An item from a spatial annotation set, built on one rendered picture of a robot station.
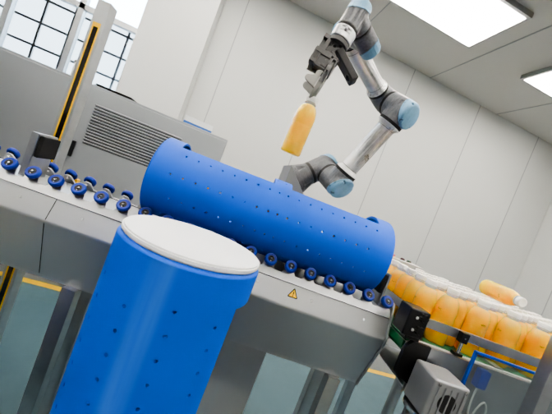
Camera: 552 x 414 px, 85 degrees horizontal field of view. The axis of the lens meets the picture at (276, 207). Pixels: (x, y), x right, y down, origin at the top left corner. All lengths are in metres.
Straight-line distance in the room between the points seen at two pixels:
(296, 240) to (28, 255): 0.89
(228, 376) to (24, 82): 2.39
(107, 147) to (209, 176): 1.70
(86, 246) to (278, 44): 3.46
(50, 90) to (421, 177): 4.24
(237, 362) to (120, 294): 1.13
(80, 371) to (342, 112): 3.92
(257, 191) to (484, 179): 4.68
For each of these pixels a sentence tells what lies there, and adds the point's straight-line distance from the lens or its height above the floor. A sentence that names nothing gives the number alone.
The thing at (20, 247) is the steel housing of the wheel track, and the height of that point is 0.71.
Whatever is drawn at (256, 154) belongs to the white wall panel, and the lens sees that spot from 3.84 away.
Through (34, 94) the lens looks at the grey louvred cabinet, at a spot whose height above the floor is 1.22.
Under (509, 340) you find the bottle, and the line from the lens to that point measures 1.39.
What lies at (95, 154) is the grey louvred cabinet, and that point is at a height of 0.96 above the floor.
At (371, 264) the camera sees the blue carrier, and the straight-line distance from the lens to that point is 1.10.
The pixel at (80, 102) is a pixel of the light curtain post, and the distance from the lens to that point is 1.70.
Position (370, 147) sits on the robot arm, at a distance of 1.45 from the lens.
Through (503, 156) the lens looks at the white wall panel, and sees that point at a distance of 5.66.
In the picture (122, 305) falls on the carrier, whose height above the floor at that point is 0.93.
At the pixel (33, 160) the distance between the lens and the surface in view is 1.34.
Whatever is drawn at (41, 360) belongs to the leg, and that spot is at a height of 0.36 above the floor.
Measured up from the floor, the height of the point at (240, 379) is 0.29.
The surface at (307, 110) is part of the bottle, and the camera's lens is 1.02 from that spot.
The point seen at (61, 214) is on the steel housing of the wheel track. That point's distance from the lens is 1.19.
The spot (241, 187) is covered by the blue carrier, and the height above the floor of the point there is 1.16.
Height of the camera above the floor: 1.18
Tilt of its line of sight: 2 degrees down
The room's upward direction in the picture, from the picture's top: 21 degrees clockwise
